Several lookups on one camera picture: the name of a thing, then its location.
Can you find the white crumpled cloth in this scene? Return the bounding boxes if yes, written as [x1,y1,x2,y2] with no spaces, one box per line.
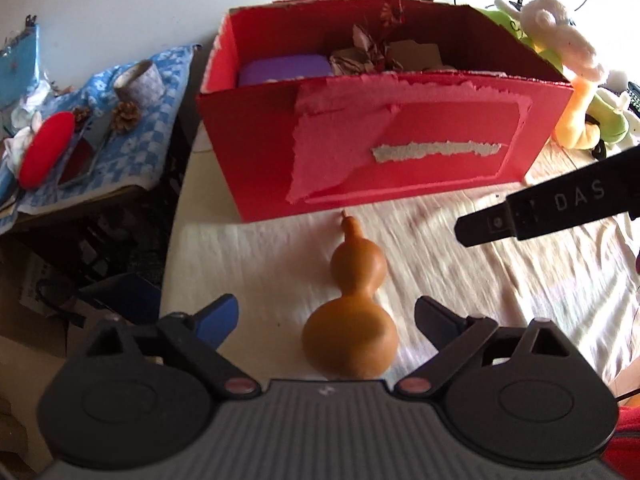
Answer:
[2,110,46,171]

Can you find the purple tissue pack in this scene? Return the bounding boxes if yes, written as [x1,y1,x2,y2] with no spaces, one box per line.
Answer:
[237,54,333,87]

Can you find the blue bag with clips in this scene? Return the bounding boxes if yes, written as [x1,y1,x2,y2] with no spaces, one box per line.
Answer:
[0,15,41,111]

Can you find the red knotted tassel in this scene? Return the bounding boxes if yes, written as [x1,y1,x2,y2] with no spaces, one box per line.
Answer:
[380,0,406,28]

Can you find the red pouch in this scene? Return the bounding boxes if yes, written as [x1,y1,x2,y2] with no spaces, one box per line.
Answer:
[19,111,77,190]

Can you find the red clothing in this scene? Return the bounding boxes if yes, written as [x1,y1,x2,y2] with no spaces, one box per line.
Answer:
[600,422,640,480]

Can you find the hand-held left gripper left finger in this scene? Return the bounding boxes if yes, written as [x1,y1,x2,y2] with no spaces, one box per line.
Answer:
[85,294,262,401]

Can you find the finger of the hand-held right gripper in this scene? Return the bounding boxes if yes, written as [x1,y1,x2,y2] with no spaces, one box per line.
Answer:
[455,205,520,249]

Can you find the red cardboard box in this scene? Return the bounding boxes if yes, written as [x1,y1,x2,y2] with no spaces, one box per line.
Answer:
[196,0,575,223]

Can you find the white plush sheep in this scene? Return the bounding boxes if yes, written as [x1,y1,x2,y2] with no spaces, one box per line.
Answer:
[494,0,608,83]

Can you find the blue box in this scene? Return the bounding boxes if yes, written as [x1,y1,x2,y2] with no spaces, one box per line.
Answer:
[77,272,163,326]

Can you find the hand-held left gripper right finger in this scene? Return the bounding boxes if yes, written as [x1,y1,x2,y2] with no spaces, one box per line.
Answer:
[395,296,576,401]

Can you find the dark side table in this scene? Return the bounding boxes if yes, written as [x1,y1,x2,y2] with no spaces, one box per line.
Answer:
[0,185,176,301]

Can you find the grey cup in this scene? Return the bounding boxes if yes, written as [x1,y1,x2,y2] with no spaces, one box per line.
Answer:
[114,59,166,108]

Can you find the brown cardboard box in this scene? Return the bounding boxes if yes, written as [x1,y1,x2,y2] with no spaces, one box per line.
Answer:
[0,240,76,361]

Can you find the black smartphone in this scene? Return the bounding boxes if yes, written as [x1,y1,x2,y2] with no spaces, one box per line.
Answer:
[57,120,118,188]

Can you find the blue checkered cloth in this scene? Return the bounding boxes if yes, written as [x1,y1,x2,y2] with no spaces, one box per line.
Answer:
[0,44,201,233]

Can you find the pine cone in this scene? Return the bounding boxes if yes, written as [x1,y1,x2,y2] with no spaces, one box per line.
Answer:
[110,101,142,133]

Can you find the brown gourd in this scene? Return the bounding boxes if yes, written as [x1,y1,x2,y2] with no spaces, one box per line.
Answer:
[301,210,400,381]

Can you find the pale bed sheet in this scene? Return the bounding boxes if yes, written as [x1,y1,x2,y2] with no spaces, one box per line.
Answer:
[160,125,640,401]

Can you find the green and yellow plush toy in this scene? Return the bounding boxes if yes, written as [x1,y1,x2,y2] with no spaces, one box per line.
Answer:
[472,2,631,150]

